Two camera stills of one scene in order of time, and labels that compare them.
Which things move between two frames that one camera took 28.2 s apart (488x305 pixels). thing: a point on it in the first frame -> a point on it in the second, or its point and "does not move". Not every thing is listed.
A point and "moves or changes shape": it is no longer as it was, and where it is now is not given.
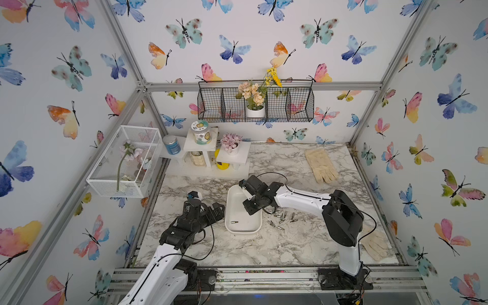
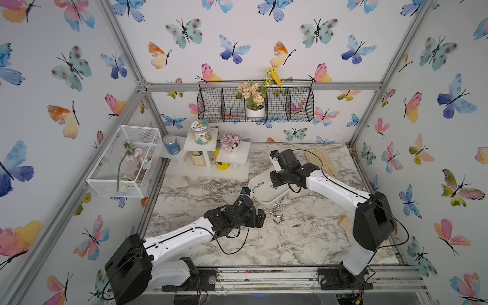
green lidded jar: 201,133 does not move
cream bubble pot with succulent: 197,158 does not move
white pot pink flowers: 230,142 does not move
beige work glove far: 323,169 does not move
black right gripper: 248,210 -> 273,175
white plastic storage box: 237,220 moves or changes shape
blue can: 172,145 does not move
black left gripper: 219,213 -> 260,220
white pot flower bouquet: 253,96 does not move
